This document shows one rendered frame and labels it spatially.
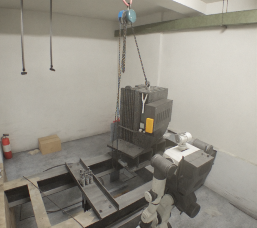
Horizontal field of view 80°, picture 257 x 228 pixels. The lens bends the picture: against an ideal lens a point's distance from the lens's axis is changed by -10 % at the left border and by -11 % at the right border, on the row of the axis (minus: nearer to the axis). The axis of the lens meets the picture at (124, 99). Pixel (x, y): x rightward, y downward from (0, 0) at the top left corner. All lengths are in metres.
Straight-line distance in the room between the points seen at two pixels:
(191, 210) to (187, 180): 0.27
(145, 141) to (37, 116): 2.56
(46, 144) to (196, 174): 3.18
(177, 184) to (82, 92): 3.27
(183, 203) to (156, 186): 0.28
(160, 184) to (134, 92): 1.21
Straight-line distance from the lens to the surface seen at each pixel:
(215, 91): 2.79
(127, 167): 2.23
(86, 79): 4.11
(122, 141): 2.35
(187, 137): 1.27
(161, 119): 2.05
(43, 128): 4.09
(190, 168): 1.19
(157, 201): 1.35
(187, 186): 1.27
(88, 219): 1.70
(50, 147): 3.91
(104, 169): 2.56
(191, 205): 1.44
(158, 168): 1.14
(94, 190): 1.94
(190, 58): 3.00
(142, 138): 2.16
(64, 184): 2.41
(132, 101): 2.13
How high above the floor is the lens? 1.98
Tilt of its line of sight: 14 degrees down
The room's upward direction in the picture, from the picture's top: 2 degrees clockwise
